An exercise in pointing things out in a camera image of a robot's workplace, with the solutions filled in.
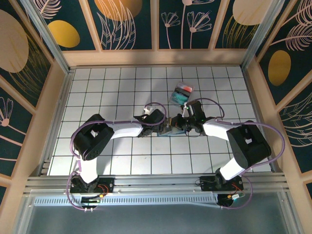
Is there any teal card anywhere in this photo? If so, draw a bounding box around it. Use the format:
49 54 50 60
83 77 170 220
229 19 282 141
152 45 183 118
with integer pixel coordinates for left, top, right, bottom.
169 93 190 106

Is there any dark striped card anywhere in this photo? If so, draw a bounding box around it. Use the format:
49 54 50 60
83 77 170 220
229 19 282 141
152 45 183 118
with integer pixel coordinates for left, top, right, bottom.
173 88 193 98

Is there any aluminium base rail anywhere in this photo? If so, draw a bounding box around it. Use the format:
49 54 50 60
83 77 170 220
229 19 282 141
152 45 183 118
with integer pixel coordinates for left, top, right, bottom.
23 174 290 197

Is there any aluminium side rail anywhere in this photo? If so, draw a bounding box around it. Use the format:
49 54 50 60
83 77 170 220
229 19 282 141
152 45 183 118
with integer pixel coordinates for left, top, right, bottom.
39 69 75 176
241 65 286 175

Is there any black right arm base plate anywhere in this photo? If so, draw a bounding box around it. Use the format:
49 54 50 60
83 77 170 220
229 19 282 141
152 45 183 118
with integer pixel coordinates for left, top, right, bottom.
199 175 244 193

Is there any slotted grey cable duct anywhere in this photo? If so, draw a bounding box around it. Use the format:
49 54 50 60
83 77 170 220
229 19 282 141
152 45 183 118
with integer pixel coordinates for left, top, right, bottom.
33 196 220 207

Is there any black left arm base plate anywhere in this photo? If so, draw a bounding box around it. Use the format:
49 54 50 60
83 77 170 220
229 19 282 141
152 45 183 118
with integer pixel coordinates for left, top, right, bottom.
69 177 115 195

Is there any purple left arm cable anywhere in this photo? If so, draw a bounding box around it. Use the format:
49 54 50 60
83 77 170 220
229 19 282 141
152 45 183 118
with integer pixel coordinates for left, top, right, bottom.
66 102 168 212

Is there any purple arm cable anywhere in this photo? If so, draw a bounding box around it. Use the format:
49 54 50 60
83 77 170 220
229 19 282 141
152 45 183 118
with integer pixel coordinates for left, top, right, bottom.
186 97 286 210
66 102 168 212

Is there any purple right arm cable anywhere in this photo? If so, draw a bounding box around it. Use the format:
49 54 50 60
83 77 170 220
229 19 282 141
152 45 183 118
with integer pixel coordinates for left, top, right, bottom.
186 97 286 210

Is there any aluminium corner post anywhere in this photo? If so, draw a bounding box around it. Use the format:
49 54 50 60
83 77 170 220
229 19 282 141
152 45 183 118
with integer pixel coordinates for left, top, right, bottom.
240 0 285 70
20 0 74 75

